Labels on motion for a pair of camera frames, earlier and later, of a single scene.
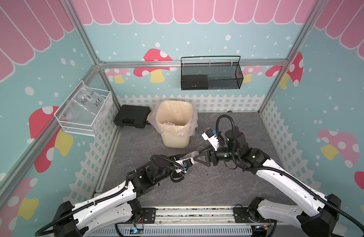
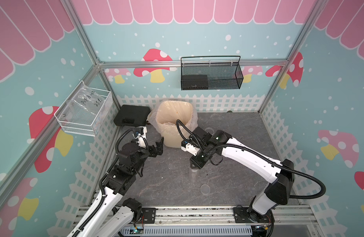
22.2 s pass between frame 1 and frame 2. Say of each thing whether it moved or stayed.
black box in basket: stayed
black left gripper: moved
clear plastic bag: stayed
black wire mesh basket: stayed
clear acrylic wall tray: stayed
